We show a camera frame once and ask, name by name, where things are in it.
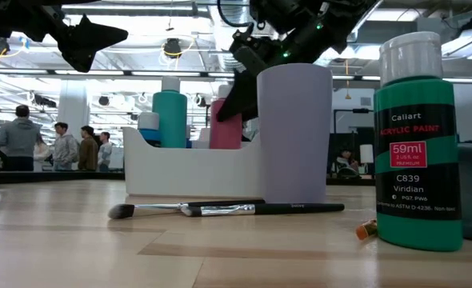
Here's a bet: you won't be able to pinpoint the yellow hanging cord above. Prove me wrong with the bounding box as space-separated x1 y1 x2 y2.
343 59 352 101

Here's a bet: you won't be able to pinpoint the black metal rack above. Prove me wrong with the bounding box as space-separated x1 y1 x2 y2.
333 106 378 135

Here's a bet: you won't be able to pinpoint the green Viridian paint bottle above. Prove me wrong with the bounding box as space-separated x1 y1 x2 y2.
373 30 464 253

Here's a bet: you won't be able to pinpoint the white plastic bin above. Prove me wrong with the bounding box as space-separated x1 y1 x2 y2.
122 126 263 200

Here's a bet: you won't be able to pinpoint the teal paint bottle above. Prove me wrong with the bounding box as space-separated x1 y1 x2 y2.
151 76 189 150

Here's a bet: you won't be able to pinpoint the white lamp shade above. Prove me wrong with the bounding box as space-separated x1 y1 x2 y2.
358 143 375 165

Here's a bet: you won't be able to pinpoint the lilac plastic cup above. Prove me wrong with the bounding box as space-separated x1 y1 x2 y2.
256 63 334 205

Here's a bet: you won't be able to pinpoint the black brush wide silver ferrule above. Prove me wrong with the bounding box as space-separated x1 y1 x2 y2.
180 202 346 218

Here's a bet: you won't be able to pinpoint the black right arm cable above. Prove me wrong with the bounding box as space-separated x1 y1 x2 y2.
218 0 261 30

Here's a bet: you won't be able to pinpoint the black brush fluffy bristles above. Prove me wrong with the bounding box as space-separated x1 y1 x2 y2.
107 198 266 221

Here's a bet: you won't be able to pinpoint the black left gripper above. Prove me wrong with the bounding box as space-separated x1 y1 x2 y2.
0 0 130 74

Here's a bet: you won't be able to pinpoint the white building column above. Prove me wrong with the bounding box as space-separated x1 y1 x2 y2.
57 79 90 134

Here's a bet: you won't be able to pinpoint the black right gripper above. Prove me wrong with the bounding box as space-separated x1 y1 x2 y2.
215 15 330 123

